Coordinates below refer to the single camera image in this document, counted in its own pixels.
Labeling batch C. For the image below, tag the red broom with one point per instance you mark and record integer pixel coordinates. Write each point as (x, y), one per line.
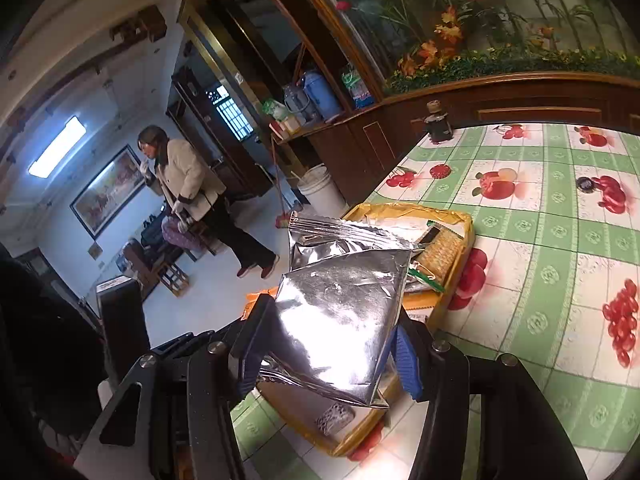
(283, 221)

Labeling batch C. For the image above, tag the green white bag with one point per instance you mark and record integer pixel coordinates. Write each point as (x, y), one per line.
(275, 109)

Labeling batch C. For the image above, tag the fruit print green tablecloth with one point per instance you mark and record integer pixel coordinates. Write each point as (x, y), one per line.
(550, 240)

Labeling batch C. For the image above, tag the barred window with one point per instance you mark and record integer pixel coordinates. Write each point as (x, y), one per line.
(230, 112)

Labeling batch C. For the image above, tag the small yellow box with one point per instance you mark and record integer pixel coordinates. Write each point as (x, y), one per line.
(285, 126)

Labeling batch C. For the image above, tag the framed wall painting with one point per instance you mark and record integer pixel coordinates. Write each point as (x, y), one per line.
(107, 190)

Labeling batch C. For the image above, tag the yellow cardboard tray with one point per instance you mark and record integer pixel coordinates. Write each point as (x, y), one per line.
(425, 307)

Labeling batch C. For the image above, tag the clear green-ended cracker packet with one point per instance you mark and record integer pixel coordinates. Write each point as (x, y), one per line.
(440, 252)

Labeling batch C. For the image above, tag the purple patterned cloth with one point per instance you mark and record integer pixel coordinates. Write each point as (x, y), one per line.
(180, 235)

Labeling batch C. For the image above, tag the white blue patterned candy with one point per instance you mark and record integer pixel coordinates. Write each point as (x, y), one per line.
(334, 419)

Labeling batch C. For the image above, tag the white plastic bucket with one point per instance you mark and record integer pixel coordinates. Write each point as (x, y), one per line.
(322, 192)

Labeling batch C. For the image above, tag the glass artificial flower display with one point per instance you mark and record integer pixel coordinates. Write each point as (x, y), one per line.
(475, 10)

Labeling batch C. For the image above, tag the rectangular ceiling light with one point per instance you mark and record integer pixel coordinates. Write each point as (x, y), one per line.
(57, 146)

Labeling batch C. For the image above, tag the blue thermos flask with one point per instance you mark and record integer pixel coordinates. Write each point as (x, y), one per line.
(322, 95)

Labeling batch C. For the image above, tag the grey thermos flask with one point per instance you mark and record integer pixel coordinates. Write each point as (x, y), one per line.
(296, 102)

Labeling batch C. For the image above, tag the dark glass bottle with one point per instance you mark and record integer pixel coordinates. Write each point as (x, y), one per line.
(439, 127)

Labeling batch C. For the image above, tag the large orange snack bag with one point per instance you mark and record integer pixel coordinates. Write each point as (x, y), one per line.
(260, 302)

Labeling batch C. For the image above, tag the silver foil snack packet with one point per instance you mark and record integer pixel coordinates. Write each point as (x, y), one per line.
(340, 237)
(335, 325)

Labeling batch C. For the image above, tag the wooden stool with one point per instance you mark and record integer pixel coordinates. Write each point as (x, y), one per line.
(175, 277)

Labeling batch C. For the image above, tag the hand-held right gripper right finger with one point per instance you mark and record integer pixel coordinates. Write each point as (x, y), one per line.
(407, 360)

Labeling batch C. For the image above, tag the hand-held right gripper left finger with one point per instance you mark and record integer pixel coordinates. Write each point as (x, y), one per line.
(247, 355)

